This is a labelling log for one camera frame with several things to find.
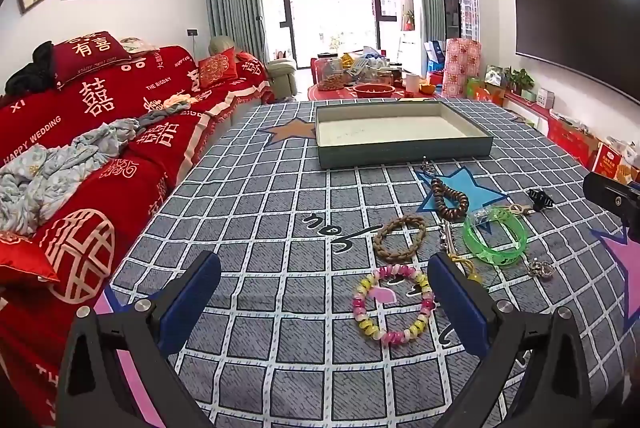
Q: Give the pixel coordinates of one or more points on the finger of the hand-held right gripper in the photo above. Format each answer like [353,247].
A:
[607,198]

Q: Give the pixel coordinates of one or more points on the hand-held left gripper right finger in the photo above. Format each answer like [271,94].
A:
[460,308]

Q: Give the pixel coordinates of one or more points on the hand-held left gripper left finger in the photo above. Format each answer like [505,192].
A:
[200,288]

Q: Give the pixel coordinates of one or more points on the black hair claw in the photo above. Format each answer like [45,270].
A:
[539,200]

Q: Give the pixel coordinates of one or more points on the green translucent bangle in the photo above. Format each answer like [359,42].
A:
[472,238]

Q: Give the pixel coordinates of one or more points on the grey shallow tray box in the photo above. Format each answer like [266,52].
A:
[400,153]

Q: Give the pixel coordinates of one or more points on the orange red carton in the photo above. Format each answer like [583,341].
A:
[612,163]

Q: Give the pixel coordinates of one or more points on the red gift box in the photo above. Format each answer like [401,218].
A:
[570,141]

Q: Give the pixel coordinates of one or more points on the small clear packet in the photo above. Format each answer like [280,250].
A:
[481,217]

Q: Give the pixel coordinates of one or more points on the grey checked blanket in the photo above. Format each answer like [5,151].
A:
[300,208]

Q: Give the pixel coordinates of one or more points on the silver hair clip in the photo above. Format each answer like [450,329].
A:
[427,168]

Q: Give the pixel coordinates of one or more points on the potted green plant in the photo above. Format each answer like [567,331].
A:
[520,81]

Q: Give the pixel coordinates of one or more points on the red gold trimmed cushion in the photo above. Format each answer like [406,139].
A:
[25,258]

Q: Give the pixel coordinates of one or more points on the light blue crumpled cloth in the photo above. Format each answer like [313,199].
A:
[50,173]

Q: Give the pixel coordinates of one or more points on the pink patterned gift box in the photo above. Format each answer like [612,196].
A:
[460,68]

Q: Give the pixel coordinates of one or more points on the red printed sofa cover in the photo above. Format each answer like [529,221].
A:
[100,108]

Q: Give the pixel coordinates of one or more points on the red embroidered cushion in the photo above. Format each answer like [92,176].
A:
[217,68]

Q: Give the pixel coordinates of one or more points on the blue white paper bag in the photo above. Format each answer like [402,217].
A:
[435,53]

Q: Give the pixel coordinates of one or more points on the beige armchair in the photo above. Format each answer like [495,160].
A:
[282,78]

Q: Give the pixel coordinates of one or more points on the white mug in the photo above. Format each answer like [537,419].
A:
[412,83]

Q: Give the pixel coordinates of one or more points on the red round table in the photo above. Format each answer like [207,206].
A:
[320,92]

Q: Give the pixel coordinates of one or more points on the red plastic basin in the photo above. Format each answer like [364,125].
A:
[372,90]

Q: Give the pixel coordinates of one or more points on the beige round cushion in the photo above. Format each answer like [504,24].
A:
[220,46]

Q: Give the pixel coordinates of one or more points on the clear snack jar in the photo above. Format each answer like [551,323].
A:
[331,73]

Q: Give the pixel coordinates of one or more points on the red rectangular pillow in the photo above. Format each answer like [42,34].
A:
[90,56]

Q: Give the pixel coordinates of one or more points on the grey green curtain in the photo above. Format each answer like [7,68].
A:
[235,3]
[430,3]

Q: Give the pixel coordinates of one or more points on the black clothing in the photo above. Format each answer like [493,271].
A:
[30,68]

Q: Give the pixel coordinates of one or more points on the black wall television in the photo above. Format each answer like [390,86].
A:
[580,18]

